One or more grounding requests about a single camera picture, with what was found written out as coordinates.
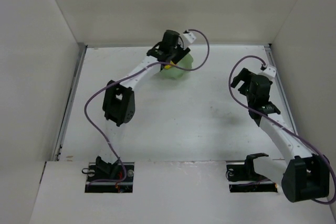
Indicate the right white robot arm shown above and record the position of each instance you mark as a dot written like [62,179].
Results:
[307,174]

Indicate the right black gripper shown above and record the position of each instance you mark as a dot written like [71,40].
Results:
[243,81]

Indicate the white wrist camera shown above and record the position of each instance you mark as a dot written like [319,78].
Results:
[268,71]
[189,37]

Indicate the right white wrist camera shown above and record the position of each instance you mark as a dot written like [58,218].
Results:
[268,71]

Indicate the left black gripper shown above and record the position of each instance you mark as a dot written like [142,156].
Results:
[180,54]

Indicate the green scalloped fruit bowl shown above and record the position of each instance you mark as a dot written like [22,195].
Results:
[176,73]

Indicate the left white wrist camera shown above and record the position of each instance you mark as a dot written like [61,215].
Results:
[189,37]

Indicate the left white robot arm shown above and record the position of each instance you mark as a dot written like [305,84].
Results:
[119,98]

